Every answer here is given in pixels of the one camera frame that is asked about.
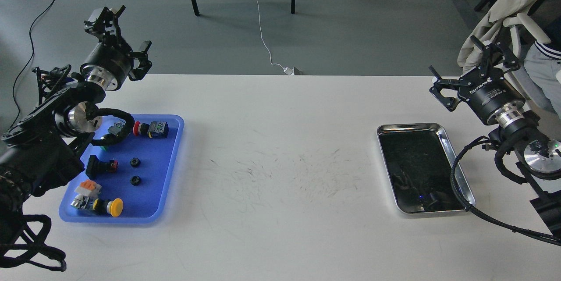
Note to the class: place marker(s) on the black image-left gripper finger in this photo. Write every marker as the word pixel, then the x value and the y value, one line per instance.
pixel 144 64
pixel 103 24

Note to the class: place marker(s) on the black Robotiq gripper body image-right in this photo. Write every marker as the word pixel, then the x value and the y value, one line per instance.
pixel 485 95

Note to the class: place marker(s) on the black cylindrical gripper body image-left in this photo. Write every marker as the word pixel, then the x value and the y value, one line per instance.
pixel 107 67

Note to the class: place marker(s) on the small black gear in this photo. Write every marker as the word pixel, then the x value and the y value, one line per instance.
pixel 135 180
pixel 135 162

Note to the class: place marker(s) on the silver metal tray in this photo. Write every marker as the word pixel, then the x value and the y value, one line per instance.
pixel 418 159

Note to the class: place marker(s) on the blue plastic tray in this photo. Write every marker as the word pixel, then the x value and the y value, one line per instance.
pixel 144 203

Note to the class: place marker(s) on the beige jacket on chair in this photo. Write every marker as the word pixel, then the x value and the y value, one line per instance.
pixel 543 12

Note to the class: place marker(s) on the orange grey contact block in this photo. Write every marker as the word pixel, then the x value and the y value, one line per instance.
pixel 89 188

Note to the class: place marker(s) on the red push button switch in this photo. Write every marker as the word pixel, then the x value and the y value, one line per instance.
pixel 153 130

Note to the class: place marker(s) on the green push button switch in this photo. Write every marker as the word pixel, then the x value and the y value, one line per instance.
pixel 113 130

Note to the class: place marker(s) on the black push button switch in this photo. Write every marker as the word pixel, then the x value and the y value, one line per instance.
pixel 95 167

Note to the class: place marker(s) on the yellow push button switch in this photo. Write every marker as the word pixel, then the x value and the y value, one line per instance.
pixel 112 208

